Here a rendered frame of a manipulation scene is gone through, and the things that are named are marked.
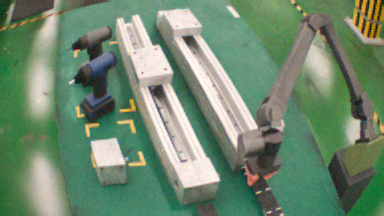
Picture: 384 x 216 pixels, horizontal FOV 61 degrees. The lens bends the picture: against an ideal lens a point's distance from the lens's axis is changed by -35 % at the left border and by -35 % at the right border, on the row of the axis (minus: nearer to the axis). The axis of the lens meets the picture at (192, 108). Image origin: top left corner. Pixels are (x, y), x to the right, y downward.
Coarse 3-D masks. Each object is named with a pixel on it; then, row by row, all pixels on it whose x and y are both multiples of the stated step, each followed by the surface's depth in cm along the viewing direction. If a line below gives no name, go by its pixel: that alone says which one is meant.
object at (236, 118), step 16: (160, 16) 185; (160, 32) 188; (176, 48) 171; (192, 48) 172; (208, 48) 168; (192, 64) 160; (208, 64) 165; (192, 80) 160; (208, 80) 159; (224, 80) 156; (208, 96) 150; (224, 96) 156; (240, 96) 151; (208, 112) 152; (224, 112) 145; (240, 112) 146; (224, 128) 141; (240, 128) 146; (224, 144) 143; (240, 160) 137
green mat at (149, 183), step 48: (144, 0) 213; (192, 0) 216; (240, 48) 186; (192, 96) 162; (144, 144) 144; (288, 144) 149; (96, 192) 125; (144, 192) 129; (240, 192) 133; (288, 192) 133; (336, 192) 132
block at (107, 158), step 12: (96, 144) 128; (108, 144) 128; (96, 156) 124; (108, 156) 125; (120, 156) 126; (96, 168) 129; (108, 168) 123; (120, 168) 125; (108, 180) 127; (120, 180) 129
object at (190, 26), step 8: (168, 16) 176; (176, 16) 177; (184, 16) 177; (192, 16) 178; (168, 24) 174; (176, 24) 172; (184, 24) 172; (192, 24) 173; (200, 24) 173; (176, 32) 170; (184, 32) 172; (192, 32) 173; (200, 32) 174
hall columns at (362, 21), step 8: (360, 0) 378; (368, 0) 361; (376, 0) 354; (360, 8) 384; (368, 8) 366; (376, 8) 363; (360, 16) 389; (368, 16) 371; (376, 16) 372; (360, 24) 394; (368, 24) 378; (376, 24) 381; (368, 32) 387; (376, 32) 390
